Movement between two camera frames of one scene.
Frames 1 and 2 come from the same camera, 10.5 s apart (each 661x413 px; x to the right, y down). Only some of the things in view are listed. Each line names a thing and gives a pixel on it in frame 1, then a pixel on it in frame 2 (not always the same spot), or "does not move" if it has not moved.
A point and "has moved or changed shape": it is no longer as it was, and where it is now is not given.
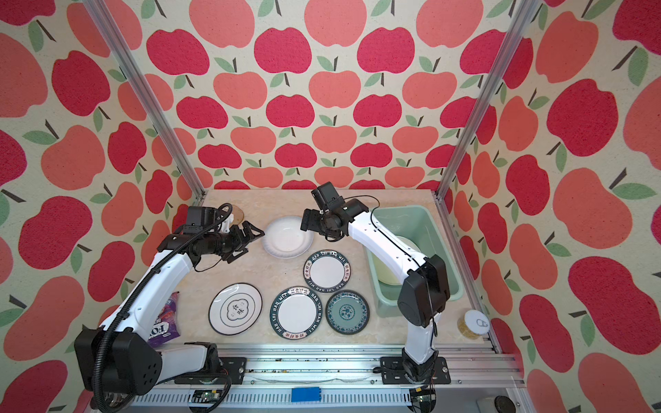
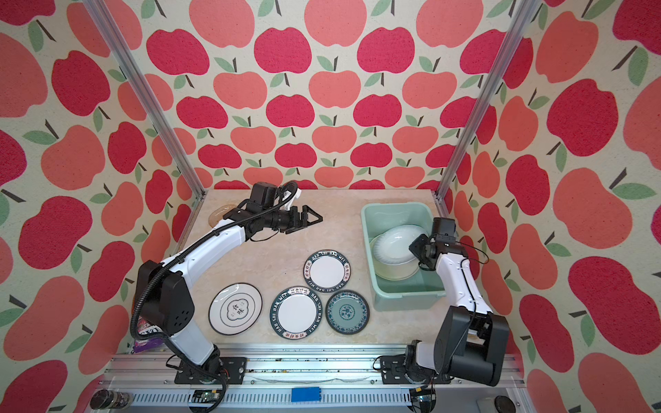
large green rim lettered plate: [295, 312] does not move
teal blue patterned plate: [348, 312] does not move
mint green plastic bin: [428, 231] has moved or changed shape
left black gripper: [240, 240] -> [295, 224]
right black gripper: [311, 222] -> [416, 247]
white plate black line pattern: [235, 309] does not move
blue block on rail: [305, 394] does not move
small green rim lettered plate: [327, 270] does not move
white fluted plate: [284, 238] has moved or changed shape
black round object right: [503, 404] does not move
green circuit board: [206, 396] does not move
